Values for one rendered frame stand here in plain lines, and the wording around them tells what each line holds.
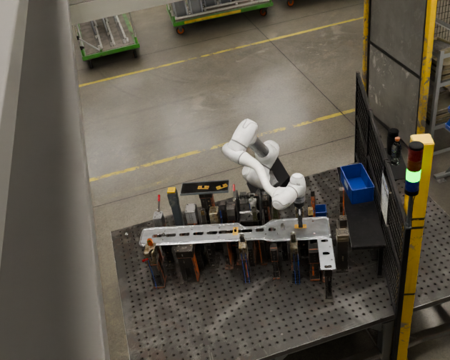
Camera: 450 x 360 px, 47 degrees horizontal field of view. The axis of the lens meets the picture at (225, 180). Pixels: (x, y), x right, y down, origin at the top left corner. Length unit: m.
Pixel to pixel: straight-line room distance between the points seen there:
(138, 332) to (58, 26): 3.36
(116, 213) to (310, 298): 2.83
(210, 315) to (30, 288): 3.49
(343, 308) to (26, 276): 3.48
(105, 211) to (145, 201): 0.45
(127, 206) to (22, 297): 5.71
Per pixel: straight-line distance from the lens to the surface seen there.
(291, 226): 3.75
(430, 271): 3.92
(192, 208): 3.86
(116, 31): 10.10
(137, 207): 5.84
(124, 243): 4.36
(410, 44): 5.55
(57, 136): 0.28
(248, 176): 4.23
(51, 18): 0.46
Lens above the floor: 3.54
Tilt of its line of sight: 37 degrees down
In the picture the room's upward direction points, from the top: 9 degrees counter-clockwise
